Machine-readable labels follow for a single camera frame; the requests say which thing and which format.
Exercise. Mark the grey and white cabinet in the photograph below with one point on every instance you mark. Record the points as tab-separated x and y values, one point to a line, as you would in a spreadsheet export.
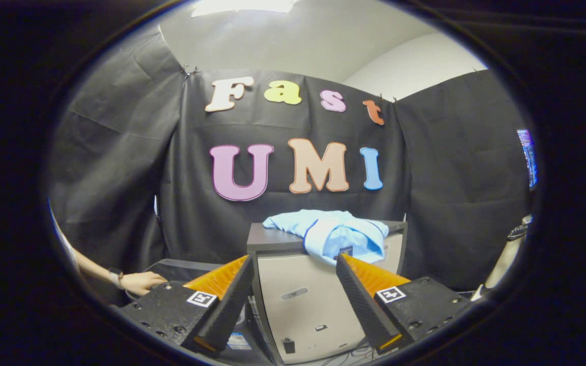
298	315

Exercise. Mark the white pole with black band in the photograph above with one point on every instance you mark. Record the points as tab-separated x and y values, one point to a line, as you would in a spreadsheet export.
509	254

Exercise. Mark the light blue shirt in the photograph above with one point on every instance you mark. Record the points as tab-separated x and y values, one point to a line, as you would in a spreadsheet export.
333	234

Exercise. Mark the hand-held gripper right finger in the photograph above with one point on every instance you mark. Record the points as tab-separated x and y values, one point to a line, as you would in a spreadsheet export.
359	305

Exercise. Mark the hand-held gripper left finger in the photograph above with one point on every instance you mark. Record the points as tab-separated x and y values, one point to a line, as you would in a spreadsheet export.
232	305

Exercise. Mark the grey washing machine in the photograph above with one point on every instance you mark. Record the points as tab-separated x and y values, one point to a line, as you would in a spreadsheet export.
181	268

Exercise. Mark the blue lit monitor screen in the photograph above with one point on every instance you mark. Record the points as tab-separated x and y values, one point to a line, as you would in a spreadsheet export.
527	157

